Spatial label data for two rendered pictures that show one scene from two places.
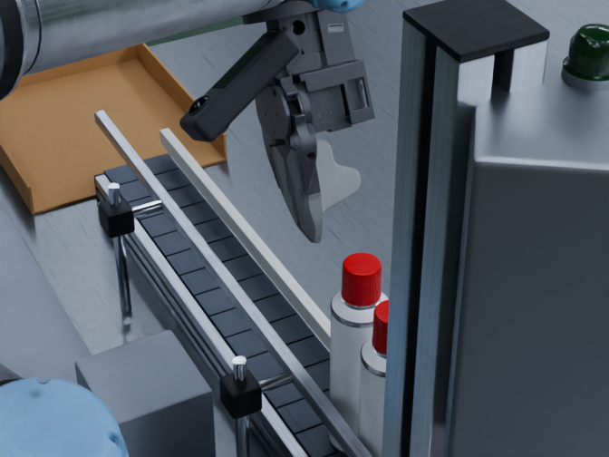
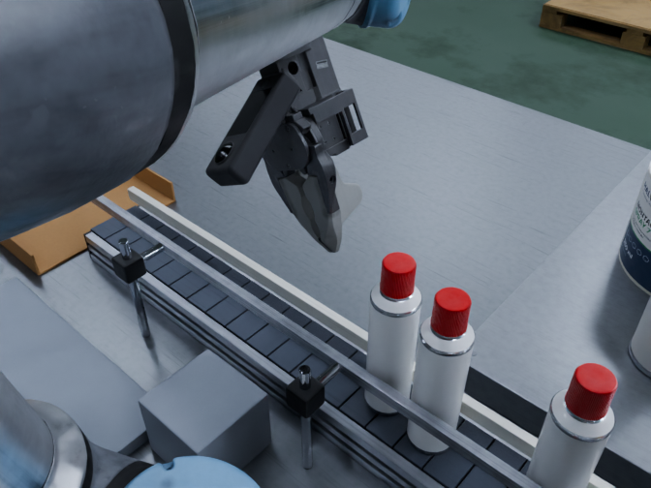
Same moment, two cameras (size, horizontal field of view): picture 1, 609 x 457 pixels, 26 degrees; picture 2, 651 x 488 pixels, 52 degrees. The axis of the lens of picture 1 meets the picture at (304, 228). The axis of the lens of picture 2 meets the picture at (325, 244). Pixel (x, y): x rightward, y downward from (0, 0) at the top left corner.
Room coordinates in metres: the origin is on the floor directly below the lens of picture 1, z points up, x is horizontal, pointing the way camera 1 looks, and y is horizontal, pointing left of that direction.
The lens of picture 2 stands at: (0.45, 0.19, 1.49)
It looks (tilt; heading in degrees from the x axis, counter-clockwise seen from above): 39 degrees down; 339
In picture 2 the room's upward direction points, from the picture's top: straight up
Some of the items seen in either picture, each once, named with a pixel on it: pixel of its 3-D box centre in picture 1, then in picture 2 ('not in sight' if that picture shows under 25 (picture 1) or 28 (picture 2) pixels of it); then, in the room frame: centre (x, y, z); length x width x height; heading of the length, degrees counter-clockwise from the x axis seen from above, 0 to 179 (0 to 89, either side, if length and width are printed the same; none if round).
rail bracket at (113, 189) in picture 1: (138, 243); (148, 282); (1.13, 0.18, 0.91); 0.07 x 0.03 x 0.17; 118
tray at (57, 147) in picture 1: (89, 117); (59, 191); (1.49, 0.28, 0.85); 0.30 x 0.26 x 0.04; 28
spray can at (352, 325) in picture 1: (359, 355); (392, 336); (0.87, -0.05, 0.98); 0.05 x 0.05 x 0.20
